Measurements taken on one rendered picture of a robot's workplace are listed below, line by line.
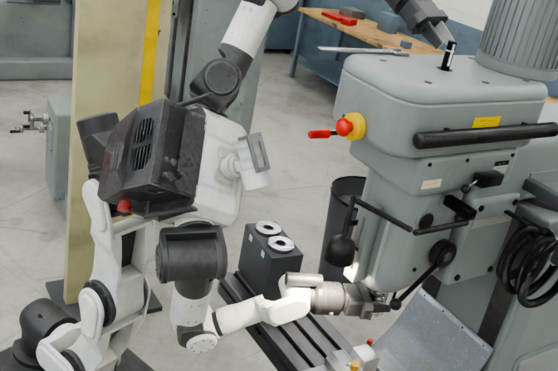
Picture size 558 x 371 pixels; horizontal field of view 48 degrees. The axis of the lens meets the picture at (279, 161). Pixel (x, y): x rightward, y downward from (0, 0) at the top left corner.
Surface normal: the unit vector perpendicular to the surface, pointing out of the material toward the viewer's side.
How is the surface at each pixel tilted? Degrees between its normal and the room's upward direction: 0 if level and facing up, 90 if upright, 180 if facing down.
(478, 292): 90
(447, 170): 90
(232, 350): 0
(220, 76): 63
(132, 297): 81
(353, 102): 90
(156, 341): 0
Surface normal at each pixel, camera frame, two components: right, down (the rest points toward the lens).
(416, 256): 0.51, 0.43
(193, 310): 0.26, 0.70
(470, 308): -0.84, 0.08
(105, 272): -0.62, 0.22
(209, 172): 0.74, -0.15
